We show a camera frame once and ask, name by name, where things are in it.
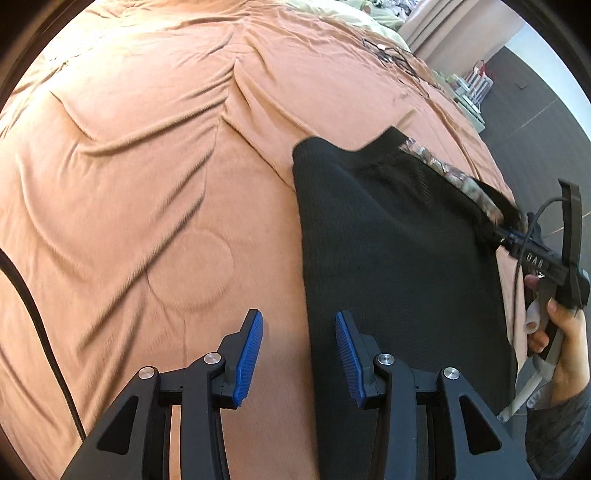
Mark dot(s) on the black shorts with camouflage trim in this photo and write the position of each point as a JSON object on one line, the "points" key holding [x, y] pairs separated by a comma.
{"points": [[392, 240]]}

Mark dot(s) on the peach curtain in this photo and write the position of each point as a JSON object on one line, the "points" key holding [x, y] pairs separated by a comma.
{"points": [[443, 27]]}

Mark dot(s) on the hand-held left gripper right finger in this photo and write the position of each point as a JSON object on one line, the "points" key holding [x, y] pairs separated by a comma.
{"points": [[348, 360]]}

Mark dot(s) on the white rack on floor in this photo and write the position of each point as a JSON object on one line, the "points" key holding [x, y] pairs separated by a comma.
{"points": [[466, 110]]}

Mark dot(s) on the person's right forearm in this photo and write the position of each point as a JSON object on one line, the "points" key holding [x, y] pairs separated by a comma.
{"points": [[558, 438]]}

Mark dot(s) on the striped gift bag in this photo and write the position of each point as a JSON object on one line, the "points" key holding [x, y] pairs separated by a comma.
{"points": [[478, 85]]}

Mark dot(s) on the orange bed sheet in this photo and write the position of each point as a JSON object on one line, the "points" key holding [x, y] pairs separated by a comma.
{"points": [[138, 161]]}

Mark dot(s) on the person's right hand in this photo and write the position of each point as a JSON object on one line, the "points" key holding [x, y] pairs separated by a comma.
{"points": [[572, 355]]}

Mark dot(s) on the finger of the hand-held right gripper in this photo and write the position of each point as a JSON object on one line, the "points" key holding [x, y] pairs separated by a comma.
{"points": [[519, 224], [508, 243]]}

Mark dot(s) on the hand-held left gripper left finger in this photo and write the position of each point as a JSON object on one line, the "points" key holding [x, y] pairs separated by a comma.
{"points": [[247, 360]]}

